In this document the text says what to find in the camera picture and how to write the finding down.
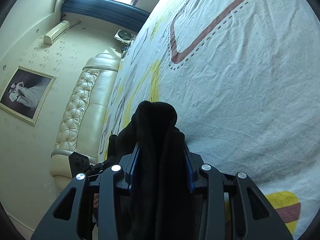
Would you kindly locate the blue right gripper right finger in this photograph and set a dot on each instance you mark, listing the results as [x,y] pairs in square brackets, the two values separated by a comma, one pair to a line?
[191,167]

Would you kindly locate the dark blue lower curtain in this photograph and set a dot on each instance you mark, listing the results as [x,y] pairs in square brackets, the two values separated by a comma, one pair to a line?
[118,13]

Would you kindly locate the white patterned bed sheet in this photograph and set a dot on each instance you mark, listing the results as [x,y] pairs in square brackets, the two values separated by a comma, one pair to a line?
[243,76]

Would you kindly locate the black pants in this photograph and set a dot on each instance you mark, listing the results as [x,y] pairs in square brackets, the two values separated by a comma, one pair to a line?
[160,205]

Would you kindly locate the white electric fan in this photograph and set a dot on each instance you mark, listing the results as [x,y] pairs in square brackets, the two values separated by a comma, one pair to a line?
[124,36]

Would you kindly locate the framed wedding photo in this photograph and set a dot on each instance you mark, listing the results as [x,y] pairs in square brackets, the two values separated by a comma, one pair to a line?
[25,93]

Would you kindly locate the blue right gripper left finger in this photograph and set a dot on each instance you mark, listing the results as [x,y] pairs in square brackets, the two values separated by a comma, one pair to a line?
[133,161]

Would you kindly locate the cream tufted leather headboard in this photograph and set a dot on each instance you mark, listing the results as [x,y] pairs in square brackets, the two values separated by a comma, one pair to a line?
[83,125]

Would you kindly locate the white wall air conditioner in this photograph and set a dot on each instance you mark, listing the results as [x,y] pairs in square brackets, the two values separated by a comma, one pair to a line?
[52,36]

